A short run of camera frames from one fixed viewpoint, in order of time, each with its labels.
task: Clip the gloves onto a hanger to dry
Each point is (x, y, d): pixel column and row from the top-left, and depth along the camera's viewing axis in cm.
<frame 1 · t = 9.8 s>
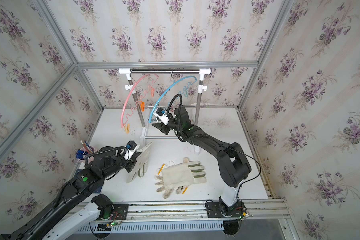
left hand: (140, 152, 72), fingers closed
right hand: (157, 120, 81), fingers open
white glove with grey strap: (144, 164, 84), point 7 cm above the table
pink wavy hanger: (138, 100, 84), point 31 cm above the table
pink pen cup: (88, 149, 86), point 10 cm above the table
yellow clothes peg: (127, 128, 79), point 24 cm above the table
orange clothes peg: (142, 105, 87), point 26 cm above the table

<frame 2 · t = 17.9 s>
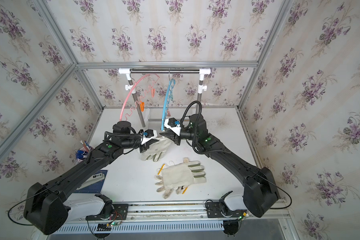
left hand: (158, 138, 75), fingers closed
right hand: (164, 130, 70), fingers closed
white glove with grey strap: (155, 152, 83), point 12 cm above the table
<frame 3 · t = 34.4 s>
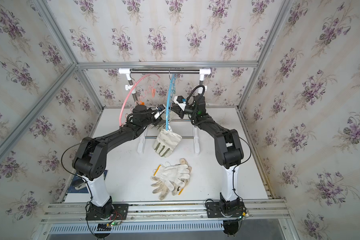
left hand: (161, 110, 91), fingers closed
right hand: (172, 105, 87), fingers closed
white glove with grey strap: (166, 143, 90), point 10 cm above the table
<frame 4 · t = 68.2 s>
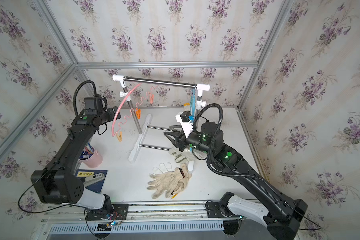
left hand: (110, 113, 82), fingers open
right hand: (170, 130, 59), fingers open
white glove with grey strap: (186, 154, 81), point 14 cm above the table
